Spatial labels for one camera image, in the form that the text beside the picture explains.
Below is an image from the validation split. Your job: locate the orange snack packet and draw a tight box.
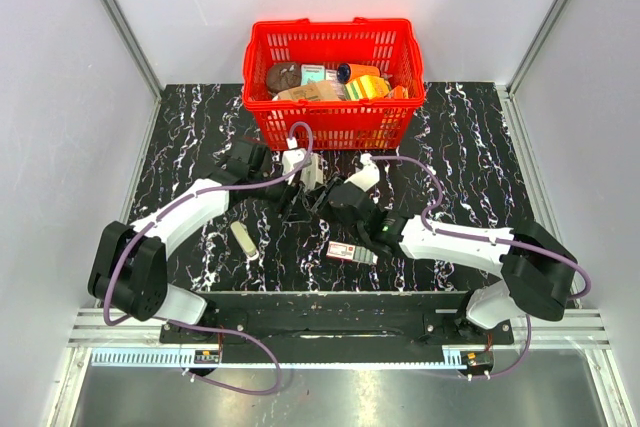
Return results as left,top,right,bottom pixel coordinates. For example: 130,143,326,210
386,85,409,100

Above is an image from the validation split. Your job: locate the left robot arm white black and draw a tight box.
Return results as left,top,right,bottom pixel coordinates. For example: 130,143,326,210
88,138,312,343

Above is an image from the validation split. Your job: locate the purple cable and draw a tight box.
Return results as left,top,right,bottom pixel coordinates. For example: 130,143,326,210
369,155,591,381
102,121,315,396

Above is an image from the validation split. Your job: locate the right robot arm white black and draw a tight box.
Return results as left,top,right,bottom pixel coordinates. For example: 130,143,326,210
310,154,579,343

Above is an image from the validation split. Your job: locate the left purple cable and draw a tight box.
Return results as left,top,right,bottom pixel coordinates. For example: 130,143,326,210
102,121,315,396

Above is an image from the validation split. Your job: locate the teal white small box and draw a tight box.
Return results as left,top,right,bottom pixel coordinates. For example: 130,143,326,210
300,64,326,85

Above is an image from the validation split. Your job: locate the brown round cookie pack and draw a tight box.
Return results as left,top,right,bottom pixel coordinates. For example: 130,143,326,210
265,62,302,96

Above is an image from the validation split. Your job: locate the orange cylinder tube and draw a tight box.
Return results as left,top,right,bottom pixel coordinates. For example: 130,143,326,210
336,63,381,84

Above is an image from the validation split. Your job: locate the brown cardboard package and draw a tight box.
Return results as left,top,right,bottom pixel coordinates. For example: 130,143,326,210
273,80,344,102

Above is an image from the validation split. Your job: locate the aluminium frame rail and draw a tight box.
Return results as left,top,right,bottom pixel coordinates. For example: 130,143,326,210
68,309,610,370

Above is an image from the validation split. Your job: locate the yellow green box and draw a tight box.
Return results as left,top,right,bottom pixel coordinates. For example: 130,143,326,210
345,75,391,101

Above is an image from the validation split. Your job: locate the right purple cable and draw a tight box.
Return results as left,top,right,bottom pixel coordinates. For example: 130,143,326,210
369,155,591,381

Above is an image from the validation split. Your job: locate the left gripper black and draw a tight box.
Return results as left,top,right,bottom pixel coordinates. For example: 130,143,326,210
248,165,311,223

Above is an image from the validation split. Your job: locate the red staple box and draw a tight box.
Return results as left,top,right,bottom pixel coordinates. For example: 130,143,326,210
326,241,378,265

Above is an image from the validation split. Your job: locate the red plastic shopping basket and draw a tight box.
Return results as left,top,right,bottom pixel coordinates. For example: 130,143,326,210
243,17,425,151

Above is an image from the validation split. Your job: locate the staple remover tool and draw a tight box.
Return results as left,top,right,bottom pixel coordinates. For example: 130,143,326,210
300,153,324,193

